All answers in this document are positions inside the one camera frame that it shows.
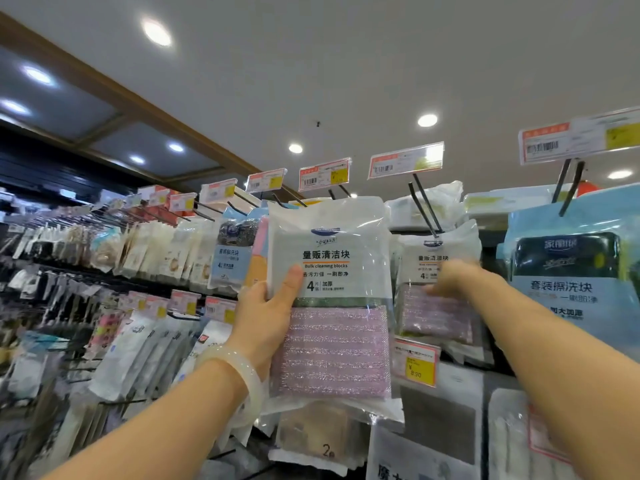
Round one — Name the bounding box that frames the steel scrubber packet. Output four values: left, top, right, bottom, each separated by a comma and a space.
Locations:
208, 207, 271, 295

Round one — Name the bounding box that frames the grey cloth packet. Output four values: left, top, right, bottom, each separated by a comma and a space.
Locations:
366, 364, 484, 480

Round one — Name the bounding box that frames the brown sponge packet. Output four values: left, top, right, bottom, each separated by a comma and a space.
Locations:
269, 401, 372, 471

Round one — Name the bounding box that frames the person's left forearm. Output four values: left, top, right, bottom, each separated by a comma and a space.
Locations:
42, 357, 251, 480

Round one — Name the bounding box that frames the white packet with red label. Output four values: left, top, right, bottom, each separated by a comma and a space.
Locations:
487, 387, 577, 480

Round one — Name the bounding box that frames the white jade bangle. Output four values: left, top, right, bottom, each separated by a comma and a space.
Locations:
195, 344, 264, 428

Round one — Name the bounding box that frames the rack of small hanging goods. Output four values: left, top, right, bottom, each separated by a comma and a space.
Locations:
0, 192, 126, 400

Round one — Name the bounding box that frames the row of white pouch packets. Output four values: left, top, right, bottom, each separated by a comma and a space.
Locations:
89, 312, 236, 413

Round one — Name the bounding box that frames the blue scouring pad packet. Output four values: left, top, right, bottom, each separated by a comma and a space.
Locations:
502, 187, 640, 348

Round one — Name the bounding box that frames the black metal display hook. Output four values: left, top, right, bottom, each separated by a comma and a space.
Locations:
551, 158, 586, 218
408, 173, 445, 241

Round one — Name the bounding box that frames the purple sponge packet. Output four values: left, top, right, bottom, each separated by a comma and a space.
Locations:
390, 220, 483, 346
265, 196, 405, 423

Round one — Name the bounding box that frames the person's left hand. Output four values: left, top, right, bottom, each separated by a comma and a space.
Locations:
225, 265, 304, 381

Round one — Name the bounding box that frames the row of beige hanging packets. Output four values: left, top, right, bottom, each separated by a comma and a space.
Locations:
114, 219, 221, 291

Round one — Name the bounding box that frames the pink yellow sponge packet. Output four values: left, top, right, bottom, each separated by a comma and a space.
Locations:
244, 230, 271, 291

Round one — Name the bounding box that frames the row of hanging price tags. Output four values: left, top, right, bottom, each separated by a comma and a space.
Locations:
100, 107, 640, 215

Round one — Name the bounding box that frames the brown wooden ceiling frame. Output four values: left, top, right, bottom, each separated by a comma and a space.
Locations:
0, 12, 301, 195

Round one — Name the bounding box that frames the person's right hand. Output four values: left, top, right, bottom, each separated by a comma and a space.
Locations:
425, 259, 482, 300

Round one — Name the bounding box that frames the person's right forearm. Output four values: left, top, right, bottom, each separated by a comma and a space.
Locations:
462, 267, 640, 480

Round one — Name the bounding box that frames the white yellow flat packet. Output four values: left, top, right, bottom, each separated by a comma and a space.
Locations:
462, 185, 578, 230

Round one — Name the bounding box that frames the white cloth packet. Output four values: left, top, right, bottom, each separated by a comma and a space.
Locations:
386, 181, 466, 231

